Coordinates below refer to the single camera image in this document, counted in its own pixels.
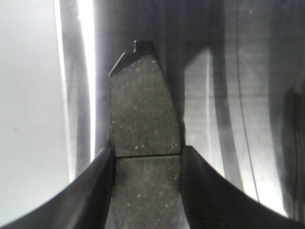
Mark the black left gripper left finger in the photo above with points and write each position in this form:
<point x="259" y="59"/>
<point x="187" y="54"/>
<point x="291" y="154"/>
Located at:
<point x="83" y="204"/>

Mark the dark brake pad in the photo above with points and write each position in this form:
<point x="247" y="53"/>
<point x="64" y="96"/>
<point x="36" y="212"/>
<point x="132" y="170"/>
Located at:
<point x="146" y="140"/>

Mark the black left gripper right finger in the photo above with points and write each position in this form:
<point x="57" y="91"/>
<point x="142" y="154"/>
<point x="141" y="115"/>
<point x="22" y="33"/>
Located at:
<point x="211" y="202"/>

